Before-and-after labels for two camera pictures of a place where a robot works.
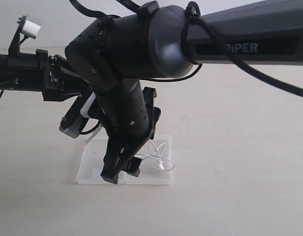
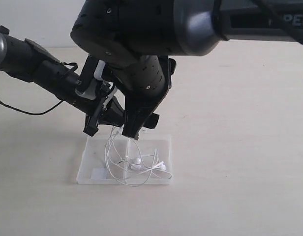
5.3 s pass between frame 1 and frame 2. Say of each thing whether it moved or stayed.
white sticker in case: stayed
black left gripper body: moved
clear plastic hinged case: stayed
